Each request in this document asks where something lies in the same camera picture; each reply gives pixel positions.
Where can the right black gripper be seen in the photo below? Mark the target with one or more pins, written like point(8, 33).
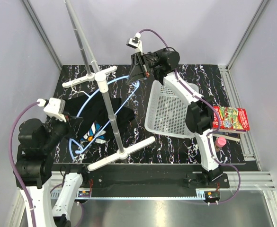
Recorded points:
point(138, 70)

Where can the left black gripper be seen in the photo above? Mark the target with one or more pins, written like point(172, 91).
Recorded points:
point(69, 123)

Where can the black daisy print t-shirt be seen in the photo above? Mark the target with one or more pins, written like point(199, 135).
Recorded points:
point(95, 117)

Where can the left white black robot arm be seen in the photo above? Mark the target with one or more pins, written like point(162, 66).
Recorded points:
point(34, 171)

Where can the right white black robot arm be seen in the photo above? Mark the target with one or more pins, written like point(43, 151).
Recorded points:
point(200, 113)

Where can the grey white garment rack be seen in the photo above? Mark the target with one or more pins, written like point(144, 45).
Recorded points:
point(100, 76)

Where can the black marbled table mat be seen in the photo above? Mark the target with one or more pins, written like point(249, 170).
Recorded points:
point(165, 150)

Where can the white plastic mesh basket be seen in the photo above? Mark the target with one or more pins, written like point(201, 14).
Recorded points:
point(165, 114)

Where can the red cover book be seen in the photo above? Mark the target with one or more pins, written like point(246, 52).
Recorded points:
point(232, 119)

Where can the pink cap bottle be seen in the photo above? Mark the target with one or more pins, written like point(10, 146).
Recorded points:
point(219, 143)

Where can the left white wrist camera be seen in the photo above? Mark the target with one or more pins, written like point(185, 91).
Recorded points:
point(54, 107)

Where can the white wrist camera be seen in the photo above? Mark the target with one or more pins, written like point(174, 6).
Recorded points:
point(136, 43)
point(54, 107)

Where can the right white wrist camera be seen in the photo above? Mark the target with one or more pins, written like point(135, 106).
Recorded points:
point(136, 43)

